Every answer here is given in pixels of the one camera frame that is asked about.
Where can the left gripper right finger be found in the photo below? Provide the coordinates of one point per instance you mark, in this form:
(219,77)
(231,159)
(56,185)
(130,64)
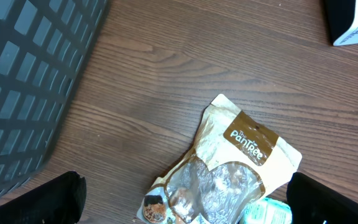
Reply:
(313,202)

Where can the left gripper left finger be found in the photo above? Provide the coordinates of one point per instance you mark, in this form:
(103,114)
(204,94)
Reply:
(59,201)

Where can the mint green wipes pack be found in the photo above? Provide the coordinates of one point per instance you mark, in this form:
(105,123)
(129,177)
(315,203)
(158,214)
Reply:
(267,211)

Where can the brown white snack bag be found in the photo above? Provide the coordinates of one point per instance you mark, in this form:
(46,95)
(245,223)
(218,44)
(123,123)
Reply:
(233,162)

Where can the grey plastic shopping basket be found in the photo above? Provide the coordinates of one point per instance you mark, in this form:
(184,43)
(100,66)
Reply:
(45,47)

